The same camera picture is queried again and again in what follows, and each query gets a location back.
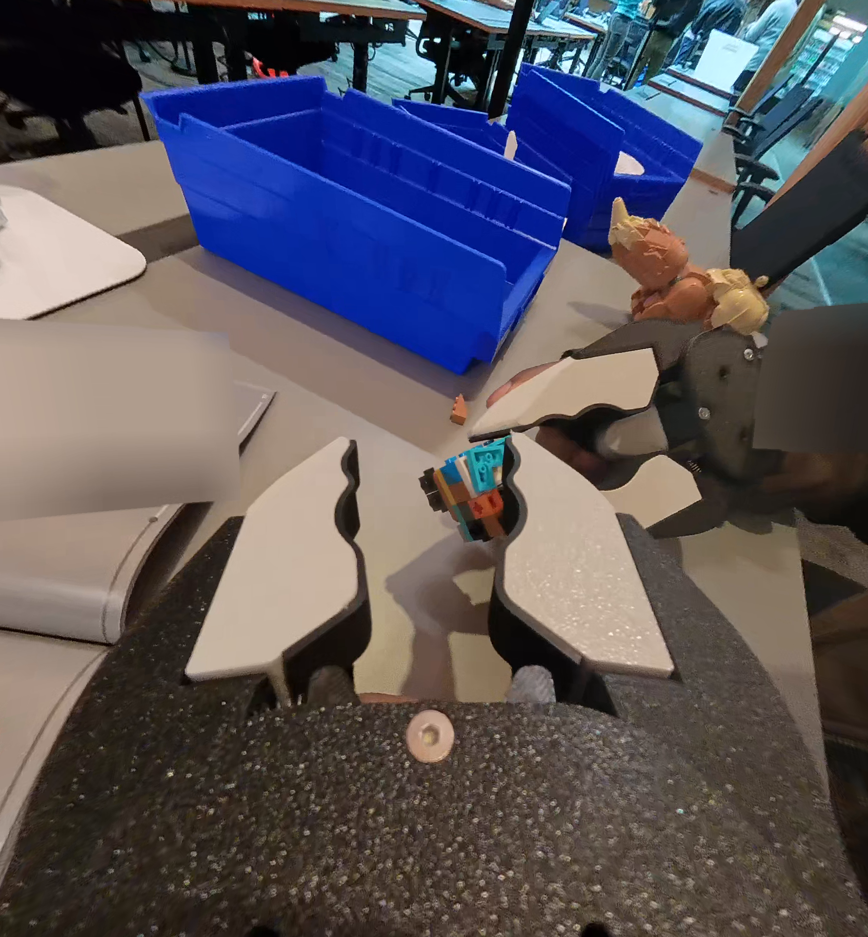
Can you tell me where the blue plastic bin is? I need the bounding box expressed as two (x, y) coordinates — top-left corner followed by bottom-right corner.
(393, 62), (704, 253)
(141, 75), (572, 376)

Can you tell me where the white sign board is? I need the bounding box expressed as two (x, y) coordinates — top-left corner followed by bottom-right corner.
(697, 29), (760, 92)

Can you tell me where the grey desk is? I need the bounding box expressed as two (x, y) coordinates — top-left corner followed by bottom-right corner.
(0, 139), (830, 916)

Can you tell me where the grey instruction booklet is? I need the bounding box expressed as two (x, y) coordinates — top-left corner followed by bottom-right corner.
(0, 381), (277, 894)

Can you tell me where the person's brown jacket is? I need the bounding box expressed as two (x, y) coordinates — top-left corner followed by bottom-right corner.
(807, 571), (868, 762)

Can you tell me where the white tablet stand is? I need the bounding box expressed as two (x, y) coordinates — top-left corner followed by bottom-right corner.
(0, 146), (148, 321)

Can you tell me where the black monitor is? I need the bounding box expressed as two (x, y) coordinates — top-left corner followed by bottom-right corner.
(730, 130), (868, 294)

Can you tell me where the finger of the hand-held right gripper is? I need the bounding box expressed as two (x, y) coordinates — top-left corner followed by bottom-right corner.
(598, 410), (703, 530)
(469, 346), (662, 442)

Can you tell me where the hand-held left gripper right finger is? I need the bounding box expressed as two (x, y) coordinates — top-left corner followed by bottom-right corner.
(488, 433), (676, 676)

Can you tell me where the black floor lamp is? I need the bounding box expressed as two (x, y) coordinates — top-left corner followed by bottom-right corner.
(486, 0), (536, 122)

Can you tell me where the tan brick fox model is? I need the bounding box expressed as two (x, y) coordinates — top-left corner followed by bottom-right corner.
(608, 198), (771, 338)

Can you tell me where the wood-edged desk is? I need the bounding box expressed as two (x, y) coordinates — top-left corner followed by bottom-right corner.
(185, 0), (427, 23)

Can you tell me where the black office chair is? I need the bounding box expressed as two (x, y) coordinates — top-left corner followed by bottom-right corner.
(723, 73), (824, 228)

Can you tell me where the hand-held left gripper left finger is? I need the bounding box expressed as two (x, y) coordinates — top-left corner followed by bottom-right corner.
(183, 437), (371, 707)

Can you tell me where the person's right forearm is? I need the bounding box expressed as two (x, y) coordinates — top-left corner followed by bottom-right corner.
(763, 447), (868, 546)

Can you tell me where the multicoloured brick model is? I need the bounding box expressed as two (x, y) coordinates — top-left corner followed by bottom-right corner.
(418, 435), (519, 543)

